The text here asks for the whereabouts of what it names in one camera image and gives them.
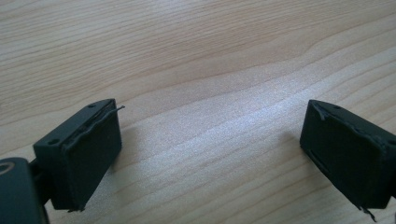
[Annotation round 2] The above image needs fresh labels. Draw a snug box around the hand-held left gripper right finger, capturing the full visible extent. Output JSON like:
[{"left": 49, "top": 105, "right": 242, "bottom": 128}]
[{"left": 299, "top": 99, "right": 396, "bottom": 223}]

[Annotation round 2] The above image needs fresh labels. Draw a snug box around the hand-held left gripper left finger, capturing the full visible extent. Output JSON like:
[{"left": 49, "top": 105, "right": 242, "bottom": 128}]
[{"left": 33, "top": 98, "right": 126, "bottom": 213}]

